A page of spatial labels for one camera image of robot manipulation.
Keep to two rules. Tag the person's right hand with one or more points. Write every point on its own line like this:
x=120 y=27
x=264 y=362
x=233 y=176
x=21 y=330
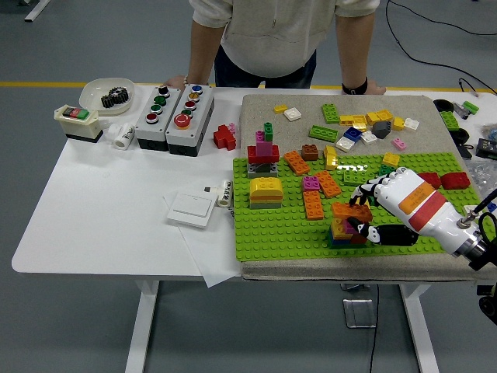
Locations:
x=176 y=81

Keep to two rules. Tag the person's left hand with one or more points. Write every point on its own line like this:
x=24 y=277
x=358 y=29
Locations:
x=376 y=88

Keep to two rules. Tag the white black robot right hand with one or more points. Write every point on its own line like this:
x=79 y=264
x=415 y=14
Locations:
x=419 y=206

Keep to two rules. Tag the orange long brick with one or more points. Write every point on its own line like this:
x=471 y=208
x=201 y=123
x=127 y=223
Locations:
x=313 y=205
x=296 y=162
x=343 y=211
x=328 y=183

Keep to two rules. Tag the person's left forearm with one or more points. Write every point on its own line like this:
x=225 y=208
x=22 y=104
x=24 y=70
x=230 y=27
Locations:
x=350 y=50

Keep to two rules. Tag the person's right forearm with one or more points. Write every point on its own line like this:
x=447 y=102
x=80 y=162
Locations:
x=202 y=54

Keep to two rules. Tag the yellow long brick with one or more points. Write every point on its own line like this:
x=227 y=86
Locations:
x=353 y=119

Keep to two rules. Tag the dark grey brick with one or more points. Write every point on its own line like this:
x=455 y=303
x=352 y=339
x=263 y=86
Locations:
x=382 y=128

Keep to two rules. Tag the yellow small brick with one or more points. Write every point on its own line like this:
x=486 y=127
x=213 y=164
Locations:
x=280 y=108
x=398 y=123

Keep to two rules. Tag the dark green tall brick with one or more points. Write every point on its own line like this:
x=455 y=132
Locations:
x=386 y=169

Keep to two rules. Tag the blue brick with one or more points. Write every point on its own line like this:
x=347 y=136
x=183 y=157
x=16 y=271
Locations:
x=352 y=134

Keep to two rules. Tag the small pink brick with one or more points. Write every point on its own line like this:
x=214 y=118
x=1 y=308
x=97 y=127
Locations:
x=232 y=127
x=399 y=144

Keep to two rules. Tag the brown brick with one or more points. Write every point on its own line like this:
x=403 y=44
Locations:
x=359 y=239
x=309 y=152

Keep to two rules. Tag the light green long brick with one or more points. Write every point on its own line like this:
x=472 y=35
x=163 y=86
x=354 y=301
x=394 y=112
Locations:
x=355 y=178

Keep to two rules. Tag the red brick cluster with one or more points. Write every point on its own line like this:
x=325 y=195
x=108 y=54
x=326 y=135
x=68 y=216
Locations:
x=222 y=138

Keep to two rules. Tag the magenta square brick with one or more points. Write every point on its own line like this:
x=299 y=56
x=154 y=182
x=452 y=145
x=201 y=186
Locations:
x=345 y=230
x=310 y=183

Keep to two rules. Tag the light green small brick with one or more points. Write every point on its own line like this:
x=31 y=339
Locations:
x=471 y=106

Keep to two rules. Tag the dark green small brick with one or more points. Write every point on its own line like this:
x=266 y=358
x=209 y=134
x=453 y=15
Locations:
x=268 y=131

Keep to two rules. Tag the red wide brick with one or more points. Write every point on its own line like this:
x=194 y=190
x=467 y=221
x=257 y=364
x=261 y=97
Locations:
x=252 y=155

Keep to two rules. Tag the pink square brick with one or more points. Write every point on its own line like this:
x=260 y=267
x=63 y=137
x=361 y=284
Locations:
x=264 y=148

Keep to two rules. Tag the grey base brick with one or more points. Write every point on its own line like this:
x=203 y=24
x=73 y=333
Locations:
x=254 y=171

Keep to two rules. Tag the yellow rounded brick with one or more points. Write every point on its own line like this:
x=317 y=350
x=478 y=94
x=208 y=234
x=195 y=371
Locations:
x=266 y=186

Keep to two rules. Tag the black wristwatch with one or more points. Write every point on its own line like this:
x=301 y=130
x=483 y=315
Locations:
x=353 y=90

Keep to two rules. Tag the grey emergency-stop control box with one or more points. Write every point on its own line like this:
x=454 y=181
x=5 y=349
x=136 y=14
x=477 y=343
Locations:
x=198 y=128

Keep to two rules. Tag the black gear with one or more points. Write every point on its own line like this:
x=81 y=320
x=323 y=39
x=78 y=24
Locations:
x=109 y=100
x=120 y=94

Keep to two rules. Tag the grey four-button control box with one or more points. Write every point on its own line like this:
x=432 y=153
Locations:
x=141 y=134

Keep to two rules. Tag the light green long plate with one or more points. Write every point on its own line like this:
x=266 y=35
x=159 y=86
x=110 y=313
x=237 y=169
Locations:
x=323 y=133

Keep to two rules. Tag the black small connector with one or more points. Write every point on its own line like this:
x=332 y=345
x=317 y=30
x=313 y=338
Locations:
x=464 y=150

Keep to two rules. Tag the clear bag of screws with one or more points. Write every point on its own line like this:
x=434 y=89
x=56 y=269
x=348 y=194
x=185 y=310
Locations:
x=483 y=173

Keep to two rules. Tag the blue small item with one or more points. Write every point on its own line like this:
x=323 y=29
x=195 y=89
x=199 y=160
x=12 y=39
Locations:
x=492 y=206

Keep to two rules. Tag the white pipe fitting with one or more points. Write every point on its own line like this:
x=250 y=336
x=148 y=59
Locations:
x=124 y=136

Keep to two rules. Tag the white bowl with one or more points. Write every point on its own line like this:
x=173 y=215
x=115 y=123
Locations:
x=91 y=91

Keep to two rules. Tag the silver metal part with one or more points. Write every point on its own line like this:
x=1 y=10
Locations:
x=460 y=110

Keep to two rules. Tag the black electronic module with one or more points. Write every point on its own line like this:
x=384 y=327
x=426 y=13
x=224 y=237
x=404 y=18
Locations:
x=487 y=147

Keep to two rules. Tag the grey-brown mat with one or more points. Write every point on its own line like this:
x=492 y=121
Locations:
x=264 y=112

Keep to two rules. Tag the bag of blue parts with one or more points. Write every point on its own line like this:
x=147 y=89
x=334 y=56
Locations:
x=492 y=134

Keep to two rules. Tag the person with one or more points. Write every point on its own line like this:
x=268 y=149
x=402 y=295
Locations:
x=272 y=35

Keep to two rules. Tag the white labelled tube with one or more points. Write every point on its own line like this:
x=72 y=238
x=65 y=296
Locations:
x=224 y=194

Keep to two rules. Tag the metal floor socket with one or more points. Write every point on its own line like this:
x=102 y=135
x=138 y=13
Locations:
x=359 y=312

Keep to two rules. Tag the white table leg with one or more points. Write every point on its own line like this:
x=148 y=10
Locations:
x=141 y=330
x=421 y=330

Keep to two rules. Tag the green studded baseplate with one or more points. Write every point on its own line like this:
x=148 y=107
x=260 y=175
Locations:
x=279 y=233

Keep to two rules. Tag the orange grey layered bricks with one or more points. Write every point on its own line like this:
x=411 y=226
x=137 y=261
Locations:
x=266 y=203

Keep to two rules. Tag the white table foot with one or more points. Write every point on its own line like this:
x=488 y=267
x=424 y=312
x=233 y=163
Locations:
x=37 y=8

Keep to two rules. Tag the white paper sheet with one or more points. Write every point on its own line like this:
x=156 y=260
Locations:
x=211 y=256

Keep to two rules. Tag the beige red-green switch box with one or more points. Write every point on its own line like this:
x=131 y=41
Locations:
x=77 y=124

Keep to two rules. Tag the white wall switch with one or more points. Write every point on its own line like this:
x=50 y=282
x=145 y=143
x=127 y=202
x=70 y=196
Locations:
x=192 y=211

